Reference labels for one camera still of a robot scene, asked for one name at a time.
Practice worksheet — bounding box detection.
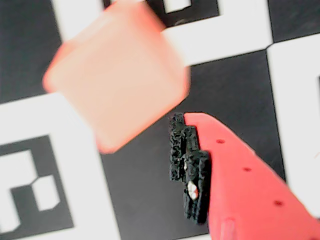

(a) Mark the orange cube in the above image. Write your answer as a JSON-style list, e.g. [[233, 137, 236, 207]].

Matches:
[[42, 0, 192, 155]]

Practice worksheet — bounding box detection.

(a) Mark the red gripper finger with black pad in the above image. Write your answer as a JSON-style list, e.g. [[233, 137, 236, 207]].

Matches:
[[168, 111, 320, 240]]

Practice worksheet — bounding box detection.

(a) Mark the black white marker checkerboard mat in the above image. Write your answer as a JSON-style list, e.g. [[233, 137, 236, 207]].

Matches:
[[0, 0, 320, 240]]

